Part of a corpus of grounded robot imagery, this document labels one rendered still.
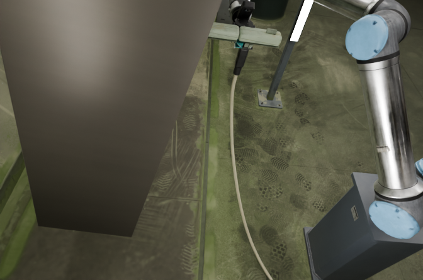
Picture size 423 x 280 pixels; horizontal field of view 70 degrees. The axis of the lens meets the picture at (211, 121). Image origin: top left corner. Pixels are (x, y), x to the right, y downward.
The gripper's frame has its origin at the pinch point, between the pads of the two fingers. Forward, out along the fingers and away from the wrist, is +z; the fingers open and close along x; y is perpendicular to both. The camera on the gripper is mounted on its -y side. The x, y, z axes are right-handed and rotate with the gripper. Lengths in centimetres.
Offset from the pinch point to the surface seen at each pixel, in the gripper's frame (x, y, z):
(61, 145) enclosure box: 51, 2, 48
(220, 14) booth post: -13, 96, -163
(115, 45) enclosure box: 35, -30, 45
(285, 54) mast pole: -53, 67, -81
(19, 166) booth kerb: 109, 104, 4
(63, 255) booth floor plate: 72, 105, 51
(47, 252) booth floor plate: 80, 106, 49
